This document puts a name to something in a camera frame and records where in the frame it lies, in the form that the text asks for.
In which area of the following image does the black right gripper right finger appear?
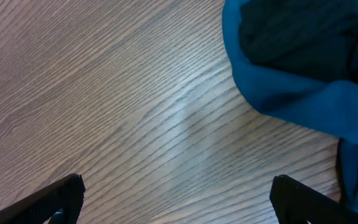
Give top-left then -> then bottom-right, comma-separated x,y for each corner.
269,175 -> 358,224

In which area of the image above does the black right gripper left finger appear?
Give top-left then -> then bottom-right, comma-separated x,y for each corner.
0,174 -> 86,224

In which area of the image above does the dark blue clothes pile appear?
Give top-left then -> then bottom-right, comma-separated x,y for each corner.
223,0 -> 358,213

